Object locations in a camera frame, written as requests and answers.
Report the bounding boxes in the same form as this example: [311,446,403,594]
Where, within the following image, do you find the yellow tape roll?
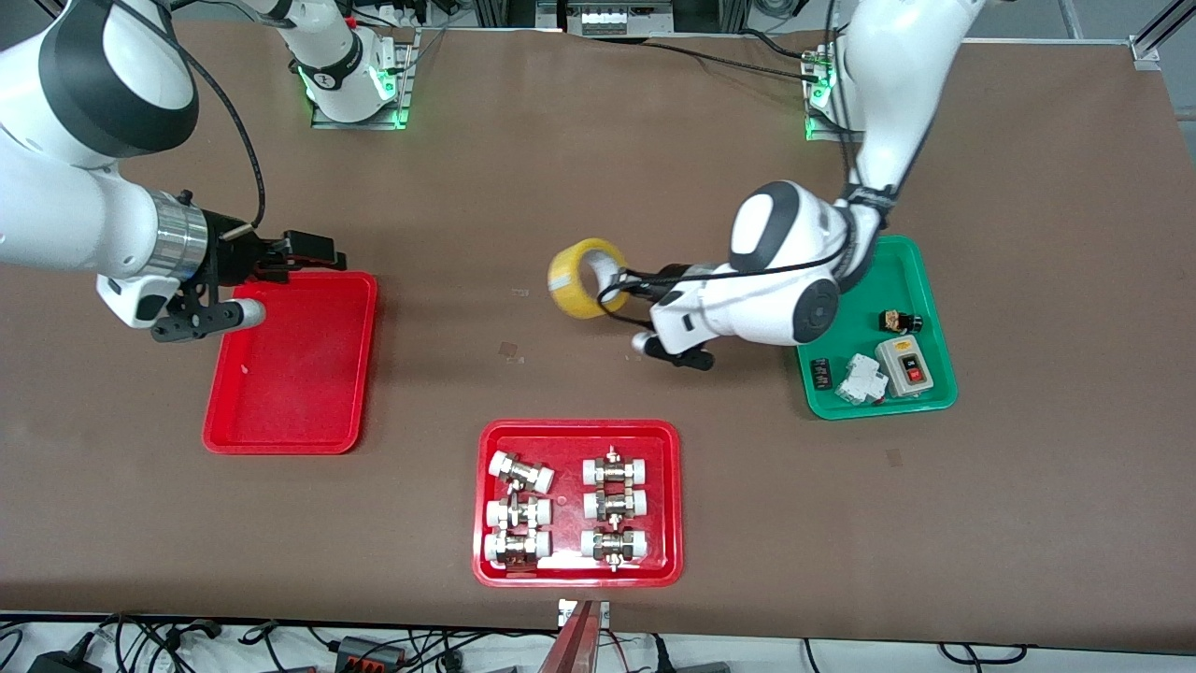
[548,237,629,321]

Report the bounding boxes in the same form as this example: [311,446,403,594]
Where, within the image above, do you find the empty red plastic tray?
[202,271,379,456]

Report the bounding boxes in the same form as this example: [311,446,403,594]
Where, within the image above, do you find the red tray holding fittings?
[472,419,684,589]

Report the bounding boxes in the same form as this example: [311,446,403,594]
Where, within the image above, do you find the green plastic tray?
[794,236,959,421]

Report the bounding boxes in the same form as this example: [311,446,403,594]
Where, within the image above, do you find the brass pipe fitting white caps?
[484,530,553,570]
[579,525,649,572]
[582,447,649,487]
[486,495,553,531]
[582,486,649,523]
[489,451,556,494]

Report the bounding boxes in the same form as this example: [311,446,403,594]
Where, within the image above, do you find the white circuit breaker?
[834,353,890,408]

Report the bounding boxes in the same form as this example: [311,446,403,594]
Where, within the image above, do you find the grey terminal block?
[561,0,675,36]

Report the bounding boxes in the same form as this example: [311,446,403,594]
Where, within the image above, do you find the red bar stand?
[537,600,605,673]

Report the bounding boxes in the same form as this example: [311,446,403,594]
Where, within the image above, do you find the black adapter red stripes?
[335,636,408,673]

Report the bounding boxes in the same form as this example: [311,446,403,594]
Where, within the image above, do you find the black power adapter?
[28,650,104,673]

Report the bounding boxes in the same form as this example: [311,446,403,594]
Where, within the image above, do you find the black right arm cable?
[171,42,269,232]

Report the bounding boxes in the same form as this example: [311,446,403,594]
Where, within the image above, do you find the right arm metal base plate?
[311,26,419,130]

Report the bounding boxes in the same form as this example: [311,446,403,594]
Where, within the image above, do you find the black cable across table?
[640,28,828,85]

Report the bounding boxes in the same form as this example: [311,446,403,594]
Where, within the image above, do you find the grey push-button switch box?
[875,335,936,400]

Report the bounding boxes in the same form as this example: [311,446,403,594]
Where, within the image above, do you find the silver stand bracket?
[558,598,611,629]

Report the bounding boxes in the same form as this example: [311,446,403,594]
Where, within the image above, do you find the aluminium frame profile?
[1129,0,1196,72]

